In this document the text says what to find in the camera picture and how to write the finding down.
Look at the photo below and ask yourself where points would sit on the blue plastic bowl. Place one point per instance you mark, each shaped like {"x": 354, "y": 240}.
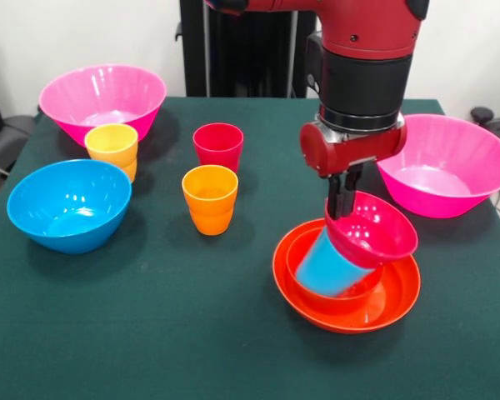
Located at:
{"x": 66, "y": 208}

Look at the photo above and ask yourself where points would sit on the small red plastic bowl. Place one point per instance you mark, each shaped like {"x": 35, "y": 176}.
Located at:
{"x": 383, "y": 237}

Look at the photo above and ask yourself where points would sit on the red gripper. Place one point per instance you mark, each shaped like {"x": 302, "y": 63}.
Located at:
{"x": 358, "y": 152}

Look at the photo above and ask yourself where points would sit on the dark green tablecloth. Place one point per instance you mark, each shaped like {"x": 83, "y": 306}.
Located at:
{"x": 108, "y": 354}

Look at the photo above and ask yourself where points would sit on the orange plastic cup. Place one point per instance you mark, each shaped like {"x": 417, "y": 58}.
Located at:
{"x": 210, "y": 208}

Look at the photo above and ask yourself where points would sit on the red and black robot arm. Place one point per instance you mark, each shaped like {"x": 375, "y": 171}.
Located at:
{"x": 366, "y": 75}

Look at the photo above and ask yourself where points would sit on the red plastic cup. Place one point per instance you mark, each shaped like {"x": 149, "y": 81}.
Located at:
{"x": 216, "y": 143}

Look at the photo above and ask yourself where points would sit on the small orange plastic bowl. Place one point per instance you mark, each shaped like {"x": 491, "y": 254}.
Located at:
{"x": 293, "y": 266}

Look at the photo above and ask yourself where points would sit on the yellow plastic cup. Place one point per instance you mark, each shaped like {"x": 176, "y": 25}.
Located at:
{"x": 112, "y": 146}

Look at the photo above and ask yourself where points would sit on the large orange plastic bowl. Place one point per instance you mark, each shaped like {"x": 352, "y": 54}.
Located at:
{"x": 402, "y": 291}

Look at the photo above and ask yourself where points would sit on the large pink plastic bowl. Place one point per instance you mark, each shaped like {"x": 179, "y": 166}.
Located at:
{"x": 104, "y": 96}
{"x": 462, "y": 166}

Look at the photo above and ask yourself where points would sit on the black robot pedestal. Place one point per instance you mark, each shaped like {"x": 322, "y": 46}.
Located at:
{"x": 250, "y": 50}

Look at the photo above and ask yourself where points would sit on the blue plastic cup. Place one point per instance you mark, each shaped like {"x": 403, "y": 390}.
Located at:
{"x": 325, "y": 271}

